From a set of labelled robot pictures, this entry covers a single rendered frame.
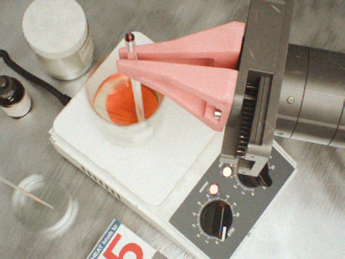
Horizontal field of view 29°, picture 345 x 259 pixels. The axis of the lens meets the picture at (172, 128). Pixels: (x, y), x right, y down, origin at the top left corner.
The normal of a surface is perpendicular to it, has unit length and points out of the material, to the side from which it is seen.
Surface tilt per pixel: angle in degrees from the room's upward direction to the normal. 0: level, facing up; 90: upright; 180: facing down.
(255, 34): 1
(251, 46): 1
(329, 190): 0
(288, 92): 22
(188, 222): 30
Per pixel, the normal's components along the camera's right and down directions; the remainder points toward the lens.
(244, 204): 0.40, 0.07
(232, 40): -0.35, -0.31
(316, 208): 0.01, -0.25
